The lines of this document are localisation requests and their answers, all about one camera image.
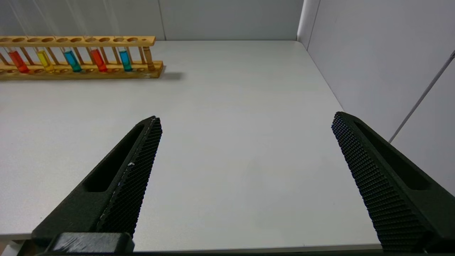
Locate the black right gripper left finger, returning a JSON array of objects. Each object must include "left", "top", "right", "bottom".
[{"left": 31, "top": 116, "right": 163, "bottom": 246}]

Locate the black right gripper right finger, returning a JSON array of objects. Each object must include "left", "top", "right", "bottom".
[{"left": 332, "top": 112, "right": 455, "bottom": 254}]

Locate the red pigment glass test tube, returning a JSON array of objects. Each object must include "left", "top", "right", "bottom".
[
  {"left": 73, "top": 0, "right": 107, "bottom": 73},
  {"left": 0, "top": 30, "right": 30, "bottom": 74}
]

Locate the teal pigment glass test tube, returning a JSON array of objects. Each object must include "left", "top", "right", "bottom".
[
  {"left": 107, "top": 0, "right": 133, "bottom": 72},
  {"left": 39, "top": 0, "right": 82, "bottom": 73}
]

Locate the wooden test tube rack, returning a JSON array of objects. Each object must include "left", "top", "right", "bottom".
[{"left": 0, "top": 36, "right": 164, "bottom": 81}]

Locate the yellow pigment glass test tube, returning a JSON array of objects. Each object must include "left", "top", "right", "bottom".
[{"left": 9, "top": 0, "right": 55, "bottom": 73}]

